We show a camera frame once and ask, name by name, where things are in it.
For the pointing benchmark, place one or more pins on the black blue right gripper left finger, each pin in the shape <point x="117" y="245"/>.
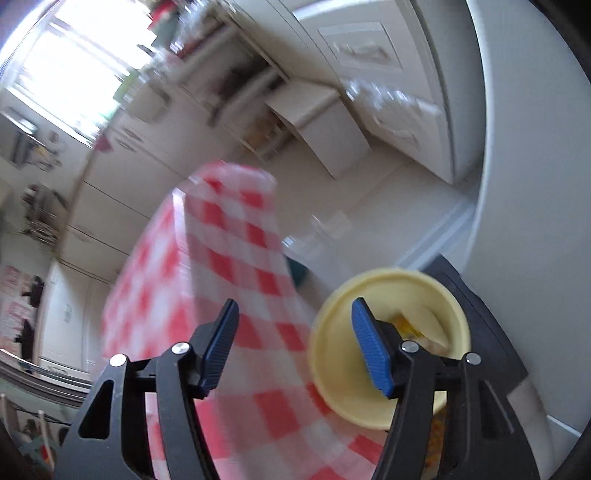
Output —
<point x="134" y="402"/>

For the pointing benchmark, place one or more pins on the white lower kitchen cabinets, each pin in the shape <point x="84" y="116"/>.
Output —
<point x="156" y="139"/>

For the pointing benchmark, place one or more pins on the red white checkered tablecloth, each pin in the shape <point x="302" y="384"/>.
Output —
<point x="209" y="272"/>

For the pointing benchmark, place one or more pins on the yellow plastic bowl bin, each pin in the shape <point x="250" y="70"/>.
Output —
<point x="334" y="355"/>

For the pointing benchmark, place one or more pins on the white refrigerator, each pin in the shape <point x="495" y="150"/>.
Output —
<point x="530" y="253"/>

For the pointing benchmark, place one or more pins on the white wooden step stool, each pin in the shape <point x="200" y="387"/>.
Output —
<point x="316" y="114"/>

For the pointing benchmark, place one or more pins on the white metal storage rack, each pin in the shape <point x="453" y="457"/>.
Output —
<point x="223" y="73"/>

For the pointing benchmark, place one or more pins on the white drawer cabinet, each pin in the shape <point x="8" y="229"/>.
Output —
<point x="413" y="73"/>

